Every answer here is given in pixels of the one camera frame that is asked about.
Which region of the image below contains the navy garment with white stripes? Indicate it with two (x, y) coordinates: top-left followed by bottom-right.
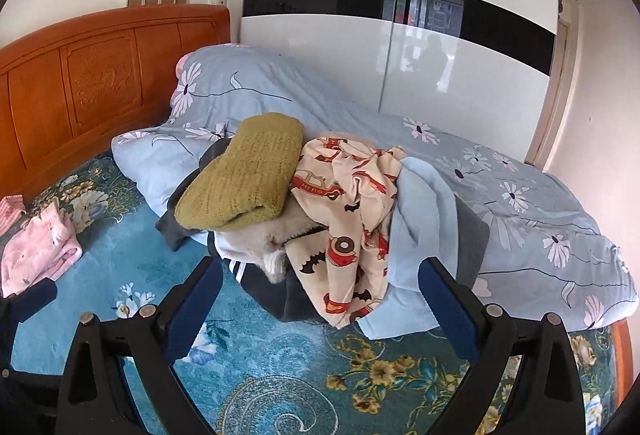
(155, 137), (333, 323)

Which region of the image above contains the orange wooden bed frame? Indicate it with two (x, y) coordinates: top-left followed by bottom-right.
(612, 317), (635, 396)

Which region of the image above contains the cream car print garment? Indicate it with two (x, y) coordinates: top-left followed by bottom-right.
(282, 132), (408, 328)

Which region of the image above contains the white fluffy garment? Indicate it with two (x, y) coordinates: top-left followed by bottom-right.
(220, 205), (321, 283)

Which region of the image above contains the pink checked cloth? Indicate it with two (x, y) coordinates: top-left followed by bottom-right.
(0, 195), (26, 236)

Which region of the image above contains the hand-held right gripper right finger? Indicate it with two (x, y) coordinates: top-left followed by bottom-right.
(419, 256), (587, 435)

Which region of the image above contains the blue daisy print duvet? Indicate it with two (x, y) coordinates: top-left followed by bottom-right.
(165, 44), (640, 331)

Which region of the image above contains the light blue garment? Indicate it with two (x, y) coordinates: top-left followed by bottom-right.
(357, 156), (463, 341)

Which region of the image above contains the white wardrobe with black band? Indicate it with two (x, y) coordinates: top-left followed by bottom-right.
(239, 0), (560, 166)

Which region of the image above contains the olive green knitted sweater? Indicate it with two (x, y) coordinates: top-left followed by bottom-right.
(174, 112), (307, 232)

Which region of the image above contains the orange wooden headboard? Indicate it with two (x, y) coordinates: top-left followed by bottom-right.
(0, 4), (232, 210)

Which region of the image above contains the teal floral bed sheet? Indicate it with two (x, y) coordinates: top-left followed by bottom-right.
(0, 150), (621, 435)

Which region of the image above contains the pink folded garment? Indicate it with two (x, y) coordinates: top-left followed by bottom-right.
(0, 202), (83, 298)

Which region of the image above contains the light blue pillow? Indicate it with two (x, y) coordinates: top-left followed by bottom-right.
(111, 127), (236, 216)

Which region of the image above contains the dark grey garment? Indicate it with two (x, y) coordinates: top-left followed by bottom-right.
(450, 200), (491, 291)

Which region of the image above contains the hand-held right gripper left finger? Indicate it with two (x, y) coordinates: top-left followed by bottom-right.
(55, 256), (224, 435)

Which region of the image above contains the wooden door frame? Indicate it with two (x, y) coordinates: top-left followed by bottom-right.
(525, 17), (583, 166)

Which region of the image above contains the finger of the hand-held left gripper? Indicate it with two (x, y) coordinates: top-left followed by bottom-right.
(6, 278), (58, 323)

